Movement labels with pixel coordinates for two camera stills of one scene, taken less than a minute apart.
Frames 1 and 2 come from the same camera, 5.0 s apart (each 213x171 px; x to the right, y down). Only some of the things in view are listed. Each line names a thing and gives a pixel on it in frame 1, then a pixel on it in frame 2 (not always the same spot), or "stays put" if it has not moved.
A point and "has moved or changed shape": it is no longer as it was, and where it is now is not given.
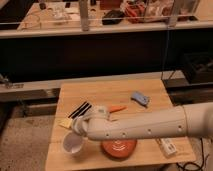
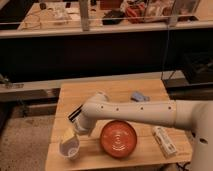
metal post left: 84,10 stays put
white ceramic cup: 72,142 has moved or changed shape
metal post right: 174,15 stays put
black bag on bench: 113,17 stays put
